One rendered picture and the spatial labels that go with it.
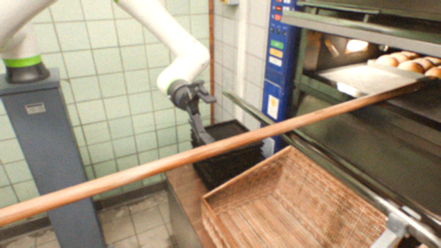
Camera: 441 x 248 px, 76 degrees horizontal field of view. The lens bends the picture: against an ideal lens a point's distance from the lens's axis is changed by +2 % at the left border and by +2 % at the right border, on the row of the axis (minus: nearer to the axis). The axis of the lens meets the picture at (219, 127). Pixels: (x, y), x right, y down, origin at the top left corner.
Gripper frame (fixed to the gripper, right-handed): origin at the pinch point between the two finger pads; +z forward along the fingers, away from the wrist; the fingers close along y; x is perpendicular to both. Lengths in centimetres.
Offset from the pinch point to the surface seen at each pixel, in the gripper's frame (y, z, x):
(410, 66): -2, -4, -91
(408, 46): -21, 23, -40
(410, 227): 3.2, 46.1, -17.7
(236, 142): -0.1, 12.5, -1.1
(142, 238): 120, -75, 17
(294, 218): 61, -4, -43
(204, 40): 4, -116, -49
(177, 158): -0.5, 12.9, 14.0
